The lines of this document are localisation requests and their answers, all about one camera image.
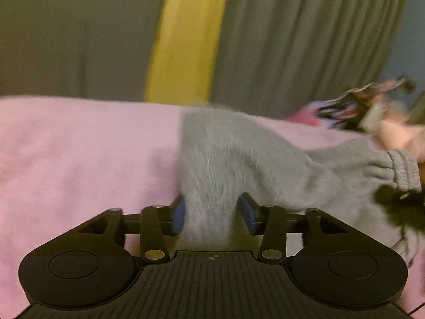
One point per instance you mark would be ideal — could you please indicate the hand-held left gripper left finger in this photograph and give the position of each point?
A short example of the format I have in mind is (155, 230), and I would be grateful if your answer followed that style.
(179, 216)

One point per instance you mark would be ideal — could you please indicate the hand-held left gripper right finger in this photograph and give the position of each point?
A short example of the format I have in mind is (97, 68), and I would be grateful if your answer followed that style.
(247, 212)

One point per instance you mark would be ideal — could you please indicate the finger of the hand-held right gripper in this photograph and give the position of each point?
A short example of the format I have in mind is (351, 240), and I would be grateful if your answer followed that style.
(403, 202)

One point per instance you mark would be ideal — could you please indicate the grey pants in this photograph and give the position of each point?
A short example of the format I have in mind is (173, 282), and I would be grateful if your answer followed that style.
(252, 159)

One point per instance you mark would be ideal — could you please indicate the pink fleece blanket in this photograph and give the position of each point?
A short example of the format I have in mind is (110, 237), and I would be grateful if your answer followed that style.
(83, 159)

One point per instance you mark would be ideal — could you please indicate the yellow curtain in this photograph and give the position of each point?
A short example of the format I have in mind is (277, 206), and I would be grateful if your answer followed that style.
(186, 40)

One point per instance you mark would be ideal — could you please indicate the grey pleated curtain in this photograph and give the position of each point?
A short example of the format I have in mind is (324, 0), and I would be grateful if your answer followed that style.
(298, 40)
(76, 33)

